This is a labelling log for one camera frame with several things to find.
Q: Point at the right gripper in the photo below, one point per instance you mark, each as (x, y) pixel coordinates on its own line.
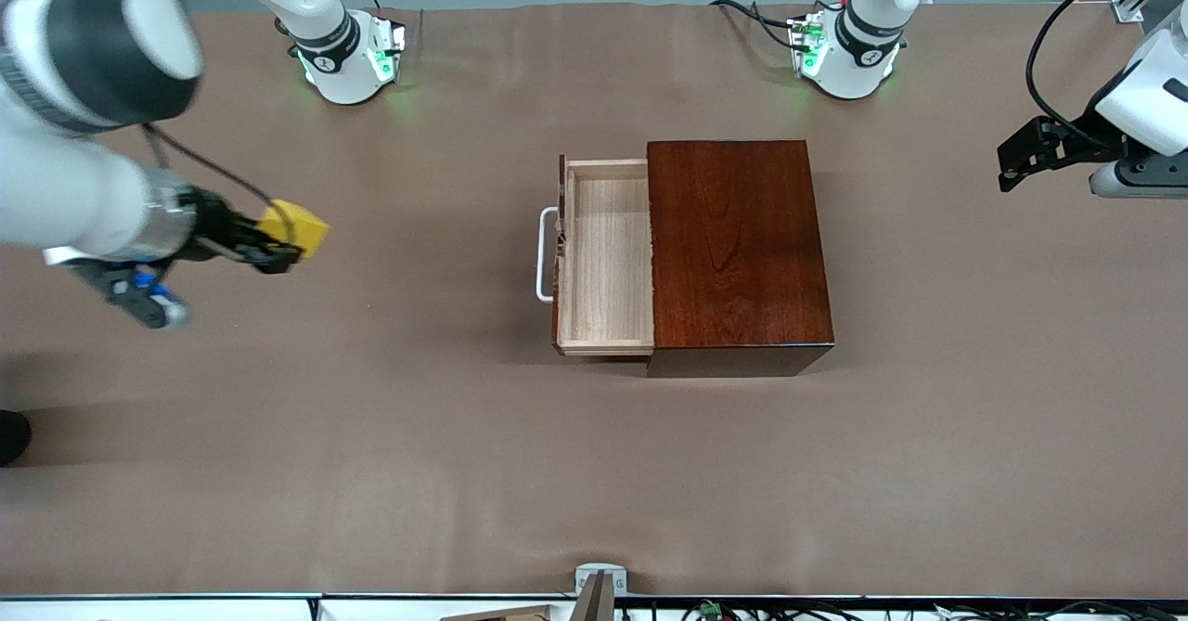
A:
(210, 220)

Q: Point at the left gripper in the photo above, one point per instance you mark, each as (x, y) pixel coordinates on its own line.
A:
(1082, 132)

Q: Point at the yellow block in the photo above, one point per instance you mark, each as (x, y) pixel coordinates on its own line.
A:
(311, 226)

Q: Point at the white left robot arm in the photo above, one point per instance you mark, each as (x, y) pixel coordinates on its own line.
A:
(854, 69)

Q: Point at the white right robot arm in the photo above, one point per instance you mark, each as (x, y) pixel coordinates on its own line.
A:
(56, 185)

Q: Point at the brown table cloth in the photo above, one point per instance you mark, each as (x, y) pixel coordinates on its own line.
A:
(371, 417)

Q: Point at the black round object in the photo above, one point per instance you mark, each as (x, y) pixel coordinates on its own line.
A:
(11, 437)

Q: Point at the dark wooden cabinet box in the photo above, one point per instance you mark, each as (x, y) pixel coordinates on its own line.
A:
(738, 250)

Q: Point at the brown cardboard piece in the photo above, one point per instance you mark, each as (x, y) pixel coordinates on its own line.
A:
(501, 614)

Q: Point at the grey mount bracket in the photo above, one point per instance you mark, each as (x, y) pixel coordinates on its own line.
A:
(587, 569)

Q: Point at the aluminium mount post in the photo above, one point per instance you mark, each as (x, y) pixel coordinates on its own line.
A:
(594, 604)

